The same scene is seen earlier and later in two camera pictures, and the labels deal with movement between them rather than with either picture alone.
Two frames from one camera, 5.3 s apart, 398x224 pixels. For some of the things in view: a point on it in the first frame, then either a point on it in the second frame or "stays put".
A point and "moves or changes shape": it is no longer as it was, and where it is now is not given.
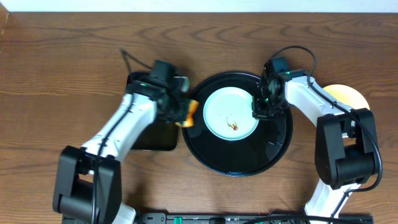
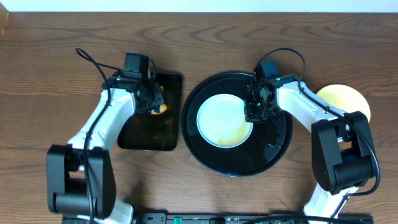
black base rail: x=249 y=218 stays put
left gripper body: x=179 y=109 -> x=156 y=98
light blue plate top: x=228 y=114 moves or changes shape
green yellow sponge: x=193 y=108 moves or changes shape
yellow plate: x=348 y=95 stays put
